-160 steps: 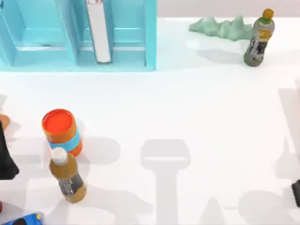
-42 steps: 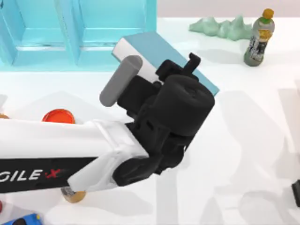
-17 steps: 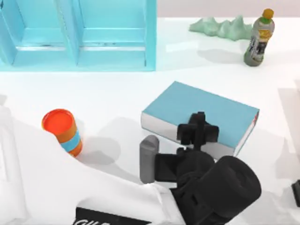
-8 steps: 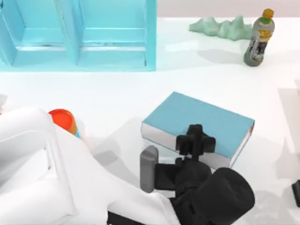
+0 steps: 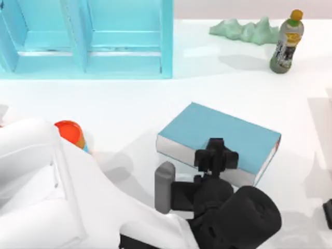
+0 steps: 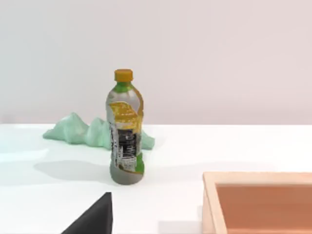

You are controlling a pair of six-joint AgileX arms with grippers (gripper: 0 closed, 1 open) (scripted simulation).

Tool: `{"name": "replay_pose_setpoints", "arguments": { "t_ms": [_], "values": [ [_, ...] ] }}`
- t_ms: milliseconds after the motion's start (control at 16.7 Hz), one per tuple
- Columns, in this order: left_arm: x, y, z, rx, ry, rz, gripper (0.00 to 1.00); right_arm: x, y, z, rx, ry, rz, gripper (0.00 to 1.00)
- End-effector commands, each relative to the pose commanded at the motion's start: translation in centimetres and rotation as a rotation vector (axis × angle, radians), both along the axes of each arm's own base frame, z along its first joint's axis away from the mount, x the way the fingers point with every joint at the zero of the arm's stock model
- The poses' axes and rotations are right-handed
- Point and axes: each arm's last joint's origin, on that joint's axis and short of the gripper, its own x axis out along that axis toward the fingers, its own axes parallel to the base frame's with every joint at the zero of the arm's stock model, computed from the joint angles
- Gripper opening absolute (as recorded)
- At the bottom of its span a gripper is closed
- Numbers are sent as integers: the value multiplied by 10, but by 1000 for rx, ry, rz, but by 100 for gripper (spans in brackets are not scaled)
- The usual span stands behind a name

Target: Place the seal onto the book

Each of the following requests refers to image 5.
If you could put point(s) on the blue book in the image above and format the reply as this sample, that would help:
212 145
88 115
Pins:
207 122

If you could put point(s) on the pale grey rounded box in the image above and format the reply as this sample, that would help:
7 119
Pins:
164 186

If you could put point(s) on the mint green mountain-shaped ornament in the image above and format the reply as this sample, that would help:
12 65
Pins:
249 32

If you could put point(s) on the grey bottle with orange cap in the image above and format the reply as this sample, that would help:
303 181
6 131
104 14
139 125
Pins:
285 44

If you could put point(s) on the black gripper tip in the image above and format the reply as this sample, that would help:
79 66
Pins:
328 214

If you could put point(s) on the light blue rack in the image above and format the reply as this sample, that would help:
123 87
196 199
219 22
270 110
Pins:
124 39

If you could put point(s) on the orange-topped colourful bottle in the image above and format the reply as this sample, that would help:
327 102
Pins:
68 129

